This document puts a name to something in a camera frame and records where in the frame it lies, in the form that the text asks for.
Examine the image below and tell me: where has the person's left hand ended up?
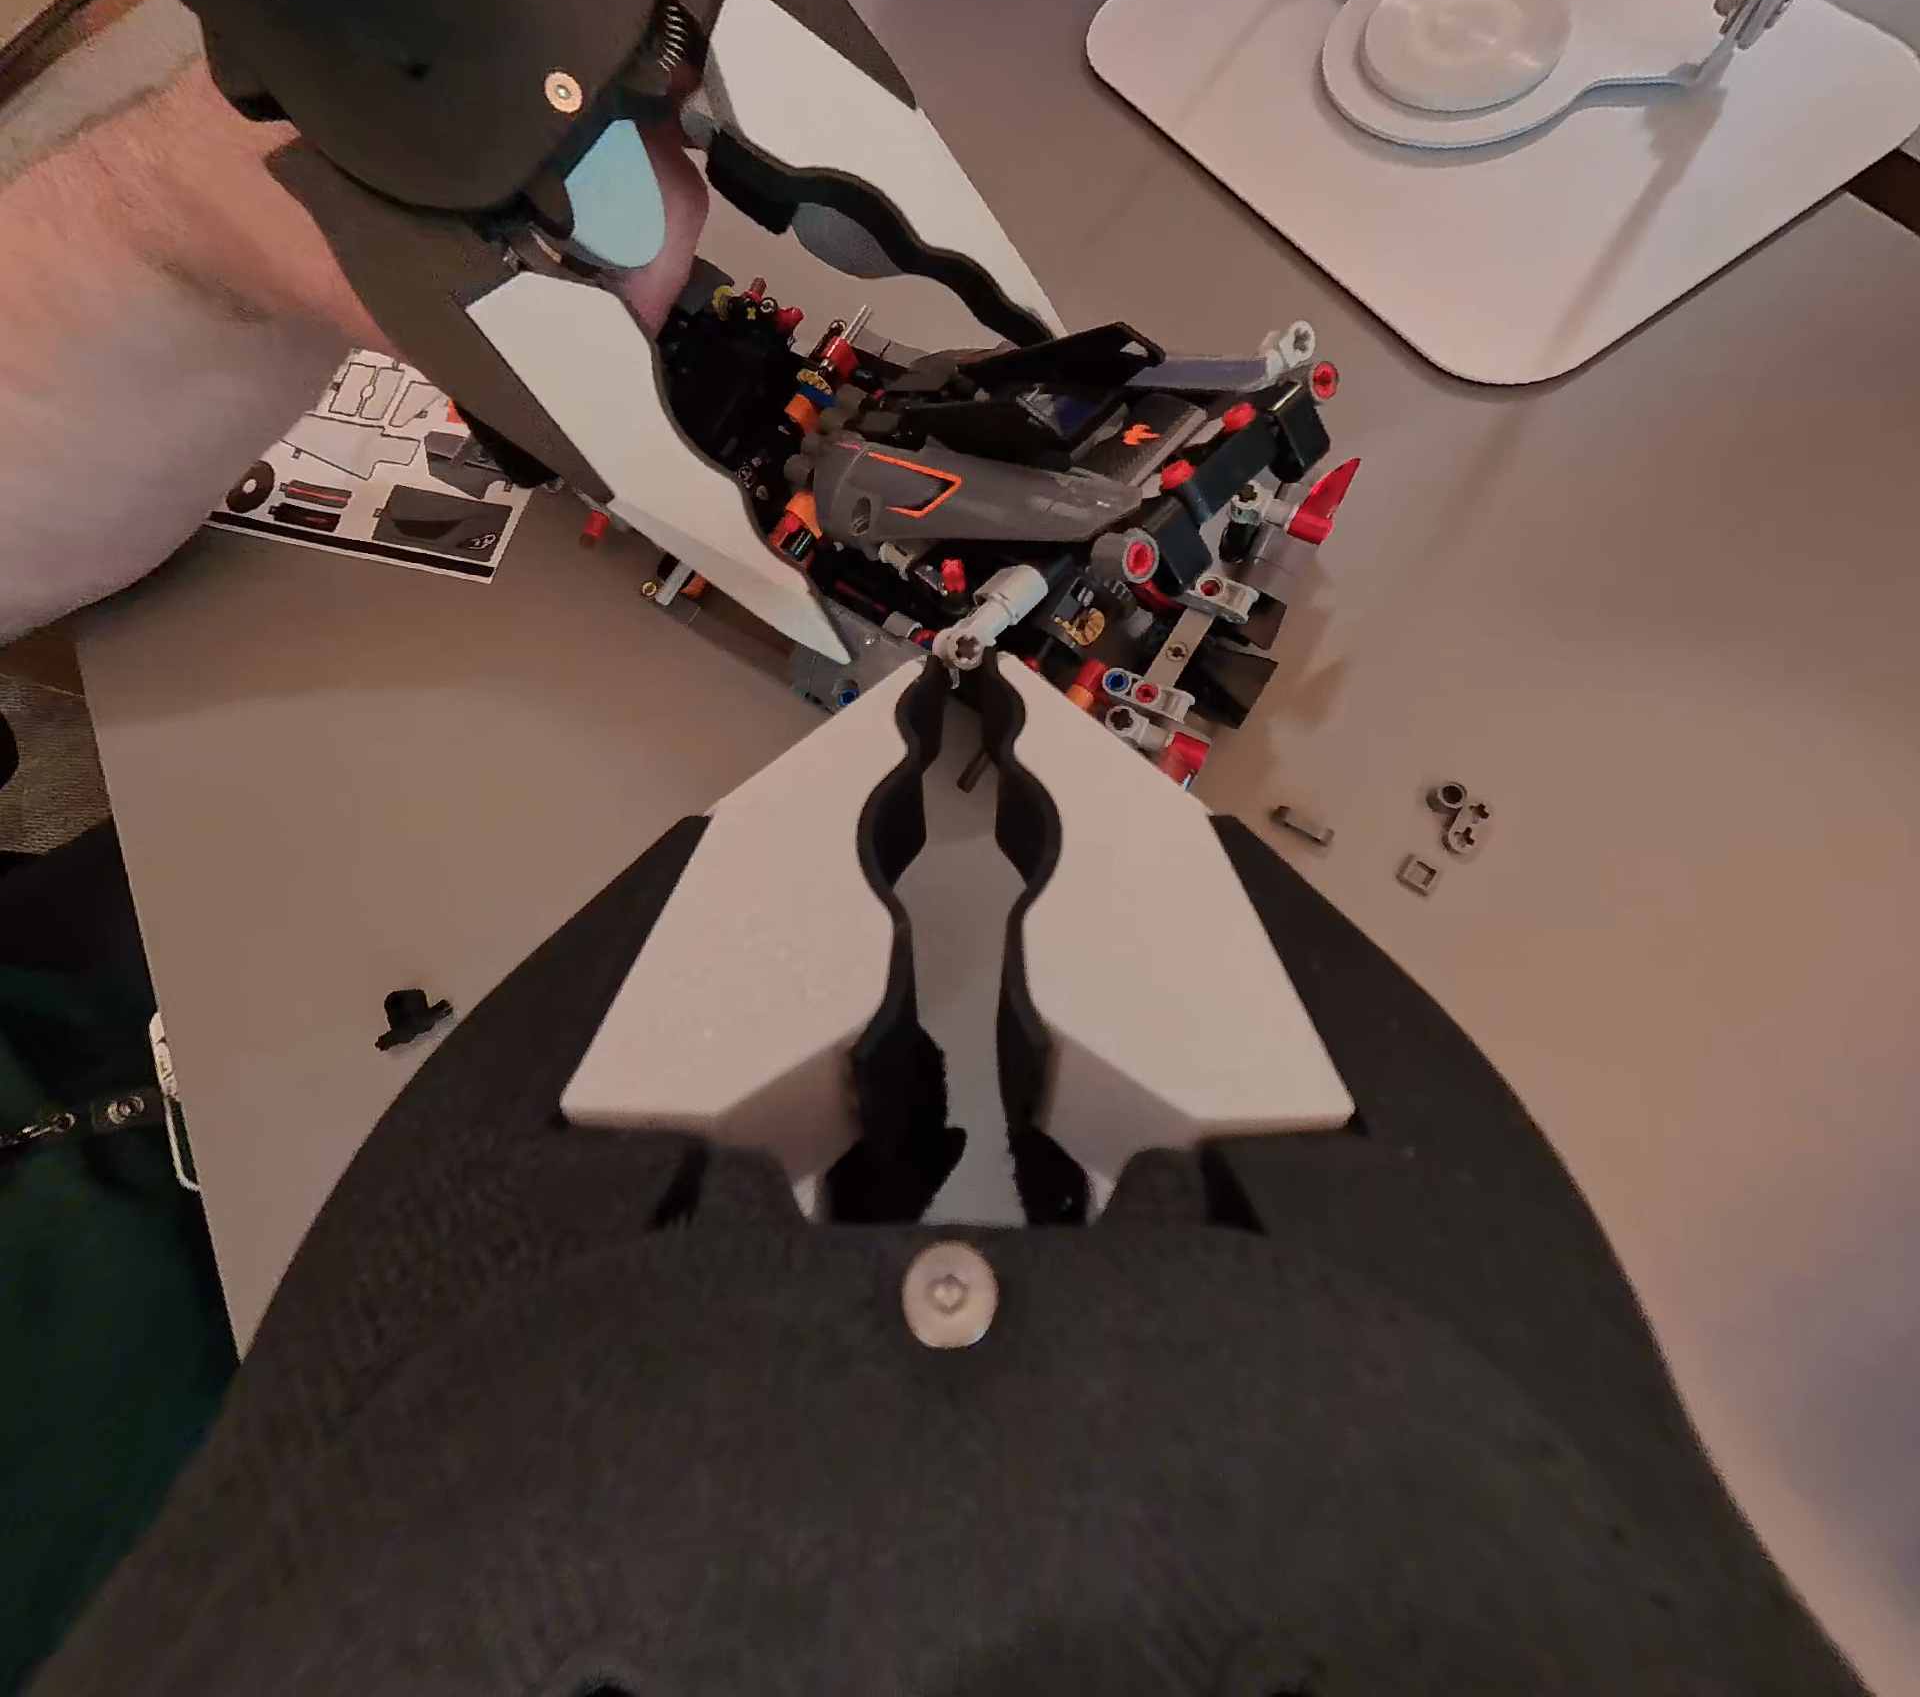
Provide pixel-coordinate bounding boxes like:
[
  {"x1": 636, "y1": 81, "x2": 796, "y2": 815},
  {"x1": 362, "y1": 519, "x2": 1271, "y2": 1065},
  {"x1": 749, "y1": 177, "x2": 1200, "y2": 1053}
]
[{"x1": 622, "y1": 144, "x2": 713, "y2": 335}]

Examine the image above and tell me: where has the black lego subassembly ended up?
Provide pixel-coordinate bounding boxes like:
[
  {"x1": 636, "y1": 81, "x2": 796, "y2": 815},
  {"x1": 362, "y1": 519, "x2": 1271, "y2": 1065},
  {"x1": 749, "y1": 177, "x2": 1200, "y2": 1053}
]
[{"x1": 772, "y1": 316, "x2": 1370, "y2": 596}]

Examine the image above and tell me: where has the grey orange lego car model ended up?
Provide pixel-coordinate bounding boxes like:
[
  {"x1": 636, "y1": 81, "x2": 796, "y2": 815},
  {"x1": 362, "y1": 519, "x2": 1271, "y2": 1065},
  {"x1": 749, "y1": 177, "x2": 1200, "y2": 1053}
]
[{"x1": 576, "y1": 273, "x2": 1291, "y2": 785}]

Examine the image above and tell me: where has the white badge on lanyard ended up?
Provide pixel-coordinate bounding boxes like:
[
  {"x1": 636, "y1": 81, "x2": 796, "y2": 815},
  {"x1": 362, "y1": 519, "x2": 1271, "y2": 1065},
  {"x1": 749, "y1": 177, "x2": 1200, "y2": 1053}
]
[{"x1": 0, "y1": 1010, "x2": 208, "y2": 1193}]

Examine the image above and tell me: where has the white book stand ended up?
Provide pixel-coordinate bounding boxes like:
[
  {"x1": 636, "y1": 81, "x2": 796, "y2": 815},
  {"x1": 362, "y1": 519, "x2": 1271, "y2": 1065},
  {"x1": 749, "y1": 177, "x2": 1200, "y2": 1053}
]
[{"x1": 1082, "y1": 0, "x2": 1920, "y2": 388}]

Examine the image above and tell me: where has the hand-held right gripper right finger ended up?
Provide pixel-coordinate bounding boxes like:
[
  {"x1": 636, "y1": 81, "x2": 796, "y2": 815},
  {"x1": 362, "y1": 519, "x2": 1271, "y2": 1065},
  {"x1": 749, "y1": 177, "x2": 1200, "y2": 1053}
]
[{"x1": 981, "y1": 650, "x2": 1360, "y2": 1151}]

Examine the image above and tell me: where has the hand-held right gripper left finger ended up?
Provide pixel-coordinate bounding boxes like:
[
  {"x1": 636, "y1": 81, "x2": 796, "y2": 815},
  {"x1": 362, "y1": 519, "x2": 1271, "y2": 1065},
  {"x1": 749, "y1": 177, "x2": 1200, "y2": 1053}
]
[{"x1": 558, "y1": 658, "x2": 944, "y2": 1151}]

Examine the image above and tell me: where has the person's left forearm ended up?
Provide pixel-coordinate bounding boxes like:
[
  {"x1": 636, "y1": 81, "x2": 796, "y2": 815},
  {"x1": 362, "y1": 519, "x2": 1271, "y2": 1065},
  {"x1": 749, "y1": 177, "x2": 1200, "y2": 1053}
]
[{"x1": 0, "y1": 84, "x2": 481, "y2": 647}]

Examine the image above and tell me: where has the lego sticker sheet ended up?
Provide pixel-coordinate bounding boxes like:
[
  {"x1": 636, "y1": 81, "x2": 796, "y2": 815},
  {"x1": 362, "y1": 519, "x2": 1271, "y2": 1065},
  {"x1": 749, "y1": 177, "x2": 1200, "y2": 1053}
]
[{"x1": 206, "y1": 345, "x2": 530, "y2": 586}]

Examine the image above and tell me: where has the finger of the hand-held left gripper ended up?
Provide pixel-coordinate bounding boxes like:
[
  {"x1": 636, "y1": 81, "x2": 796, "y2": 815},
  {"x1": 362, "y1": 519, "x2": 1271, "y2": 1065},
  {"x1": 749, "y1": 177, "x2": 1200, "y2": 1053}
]
[
  {"x1": 701, "y1": 0, "x2": 1069, "y2": 348},
  {"x1": 461, "y1": 268, "x2": 854, "y2": 664}
]

